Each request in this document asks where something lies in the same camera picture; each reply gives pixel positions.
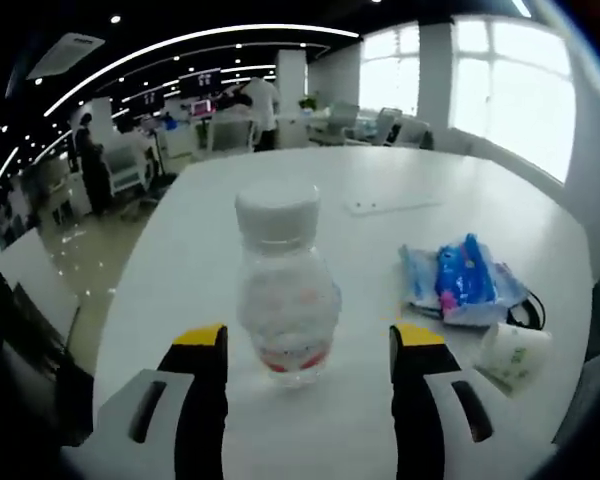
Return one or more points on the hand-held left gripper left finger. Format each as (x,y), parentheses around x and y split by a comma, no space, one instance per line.
(200,410)

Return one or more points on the clear plastic water bottle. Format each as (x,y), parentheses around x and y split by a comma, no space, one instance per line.
(285,300)

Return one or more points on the ceiling air conditioner unit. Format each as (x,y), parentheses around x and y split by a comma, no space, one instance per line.
(65,55)

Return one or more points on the blue tissue pack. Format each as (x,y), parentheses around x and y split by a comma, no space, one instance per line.
(465,280)

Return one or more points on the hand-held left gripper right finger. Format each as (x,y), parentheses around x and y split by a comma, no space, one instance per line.
(415,410)

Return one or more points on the white office chair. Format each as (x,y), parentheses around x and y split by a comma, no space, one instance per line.
(127,167)

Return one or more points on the hanging display screen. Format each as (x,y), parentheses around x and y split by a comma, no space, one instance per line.
(150,97)
(205,80)

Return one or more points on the white table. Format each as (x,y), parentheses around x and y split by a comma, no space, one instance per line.
(190,250)

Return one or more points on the white paper cup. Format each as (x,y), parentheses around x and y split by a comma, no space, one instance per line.
(510,355)

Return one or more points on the potted green plant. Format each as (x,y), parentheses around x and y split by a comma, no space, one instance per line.
(307,102)

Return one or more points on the silver wet wipes pack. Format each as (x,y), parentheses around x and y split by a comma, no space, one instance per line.
(417,280)

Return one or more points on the grey office chair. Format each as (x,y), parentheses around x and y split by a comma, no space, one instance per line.
(395,125)
(345,117)

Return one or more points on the white cabinet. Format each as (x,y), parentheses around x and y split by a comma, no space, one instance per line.
(35,280)

